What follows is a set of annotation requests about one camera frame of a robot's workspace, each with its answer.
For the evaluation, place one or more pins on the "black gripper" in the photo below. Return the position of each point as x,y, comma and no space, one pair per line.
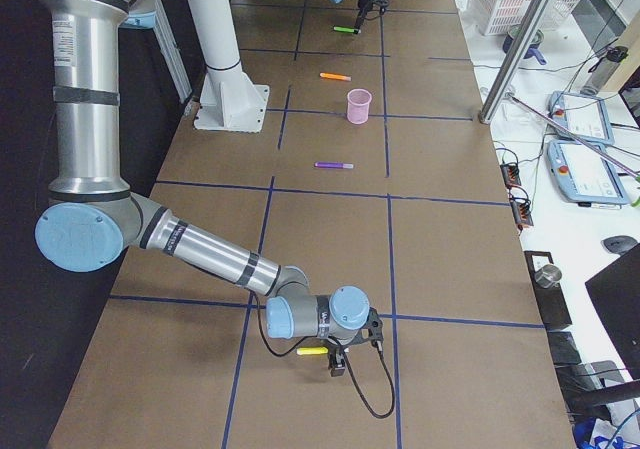
363,11
341,345

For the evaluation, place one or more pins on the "green highlighter pen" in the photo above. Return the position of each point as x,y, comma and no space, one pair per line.
345,30

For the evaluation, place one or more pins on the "yellow highlighter pen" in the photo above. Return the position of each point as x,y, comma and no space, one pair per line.
310,351

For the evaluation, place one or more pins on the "orange highlighter pen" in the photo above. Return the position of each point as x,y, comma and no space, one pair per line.
333,76

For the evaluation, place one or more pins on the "purple highlighter pen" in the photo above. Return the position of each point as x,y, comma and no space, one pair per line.
333,165

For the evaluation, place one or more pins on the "pink mesh pen holder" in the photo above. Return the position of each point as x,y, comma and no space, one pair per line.
358,103

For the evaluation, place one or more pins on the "orange black connector board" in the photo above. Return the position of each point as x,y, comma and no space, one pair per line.
510,174

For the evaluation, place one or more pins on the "black box under cup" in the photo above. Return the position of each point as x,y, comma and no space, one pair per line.
550,301

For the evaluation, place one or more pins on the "steel cup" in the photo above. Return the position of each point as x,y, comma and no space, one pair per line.
547,276

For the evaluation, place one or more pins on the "upper blue teach pendant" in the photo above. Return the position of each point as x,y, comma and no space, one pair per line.
583,115

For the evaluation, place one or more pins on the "blue teach pendant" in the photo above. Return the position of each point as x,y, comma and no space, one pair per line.
583,115
584,177

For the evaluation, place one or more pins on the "clear water bottle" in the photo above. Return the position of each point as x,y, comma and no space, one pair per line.
602,71

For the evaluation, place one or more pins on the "lower blue teach pendant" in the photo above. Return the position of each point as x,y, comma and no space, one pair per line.
584,177

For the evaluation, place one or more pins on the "black monitor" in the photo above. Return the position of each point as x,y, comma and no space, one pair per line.
614,292

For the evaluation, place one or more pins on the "black computer mouse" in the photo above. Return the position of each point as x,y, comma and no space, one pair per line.
620,244

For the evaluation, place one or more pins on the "metal rod green tip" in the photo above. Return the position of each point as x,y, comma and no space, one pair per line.
564,132

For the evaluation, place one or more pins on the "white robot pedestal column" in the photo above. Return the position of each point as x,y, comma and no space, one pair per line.
229,100

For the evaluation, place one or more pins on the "aluminium frame post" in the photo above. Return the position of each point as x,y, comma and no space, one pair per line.
528,27

